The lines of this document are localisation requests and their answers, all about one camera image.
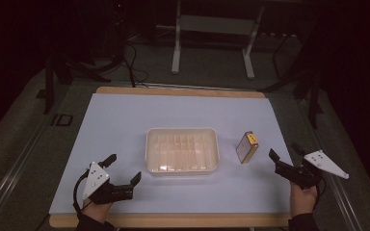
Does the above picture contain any black tripod stand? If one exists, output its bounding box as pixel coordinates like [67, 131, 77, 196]
[258, 57, 326, 129]
[37, 47, 112, 115]

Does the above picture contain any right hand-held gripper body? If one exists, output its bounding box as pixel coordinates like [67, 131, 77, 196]
[274, 149, 351, 191]

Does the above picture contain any white plastic tray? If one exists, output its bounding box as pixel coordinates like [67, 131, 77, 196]
[145, 127, 221, 177]

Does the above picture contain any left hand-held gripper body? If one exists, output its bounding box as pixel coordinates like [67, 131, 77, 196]
[81, 161, 135, 206]

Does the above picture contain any small yellow box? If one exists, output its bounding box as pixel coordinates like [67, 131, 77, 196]
[235, 130, 260, 165]

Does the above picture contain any white table mat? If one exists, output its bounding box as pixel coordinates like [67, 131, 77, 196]
[48, 92, 294, 216]

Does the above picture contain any person's left hand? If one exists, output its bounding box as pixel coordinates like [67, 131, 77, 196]
[82, 197, 114, 224]

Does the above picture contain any person's right hand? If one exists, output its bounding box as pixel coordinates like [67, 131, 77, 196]
[289, 182, 319, 219]

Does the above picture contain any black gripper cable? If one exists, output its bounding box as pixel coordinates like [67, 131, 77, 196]
[72, 169, 93, 215]
[313, 175, 327, 211]

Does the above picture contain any white metal stand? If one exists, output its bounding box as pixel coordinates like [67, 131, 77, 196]
[171, 0, 266, 80]

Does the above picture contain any black floor cable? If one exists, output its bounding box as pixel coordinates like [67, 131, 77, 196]
[91, 35, 150, 89]

